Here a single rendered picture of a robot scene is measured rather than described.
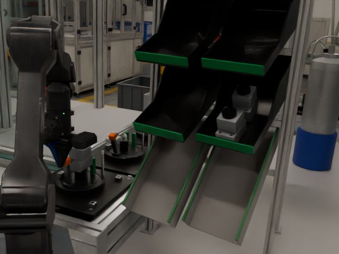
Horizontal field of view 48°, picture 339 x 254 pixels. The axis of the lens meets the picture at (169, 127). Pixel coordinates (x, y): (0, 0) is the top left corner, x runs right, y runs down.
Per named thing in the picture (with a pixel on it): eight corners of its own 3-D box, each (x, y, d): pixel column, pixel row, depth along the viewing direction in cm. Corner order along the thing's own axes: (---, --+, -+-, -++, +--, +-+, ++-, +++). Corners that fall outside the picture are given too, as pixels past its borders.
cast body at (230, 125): (235, 148, 79) (232, 122, 75) (216, 143, 81) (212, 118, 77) (250, 124, 84) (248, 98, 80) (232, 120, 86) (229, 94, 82)
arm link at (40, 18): (57, 44, 64) (60, -11, 67) (5, 42, 63) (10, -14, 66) (74, 103, 92) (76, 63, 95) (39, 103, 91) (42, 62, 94)
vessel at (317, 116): (335, 137, 149) (355, 38, 137) (297, 131, 154) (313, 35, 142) (335, 128, 161) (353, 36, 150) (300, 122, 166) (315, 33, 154)
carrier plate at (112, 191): (93, 222, 94) (93, 214, 93) (15, 200, 102) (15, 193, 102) (137, 183, 115) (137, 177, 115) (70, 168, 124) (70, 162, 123)
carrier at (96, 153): (139, 182, 117) (140, 143, 113) (73, 166, 125) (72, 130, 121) (169, 155, 138) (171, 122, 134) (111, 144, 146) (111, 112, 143)
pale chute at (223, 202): (241, 246, 81) (237, 240, 78) (187, 226, 88) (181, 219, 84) (281, 134, 92) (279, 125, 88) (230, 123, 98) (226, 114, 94)
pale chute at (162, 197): (175, 228, 87) (168, 222, 83) (129, 210, 93) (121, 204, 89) (220, 125, 97) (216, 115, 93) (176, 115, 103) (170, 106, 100)
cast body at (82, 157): (79, 173, 103) (79, 148, 101) (66, 170, 104) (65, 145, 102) (96, 162, 110) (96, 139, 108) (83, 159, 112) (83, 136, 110)
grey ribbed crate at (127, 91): (187, 122, 293) (189, 93, 286) (115, 111, 314) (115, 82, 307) (204, 110, 330) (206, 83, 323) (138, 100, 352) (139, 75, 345)
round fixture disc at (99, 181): (87, 201, 99) (87, 194, 99) (43, 190, 104) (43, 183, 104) (114, 180, 112) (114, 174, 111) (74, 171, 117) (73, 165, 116)
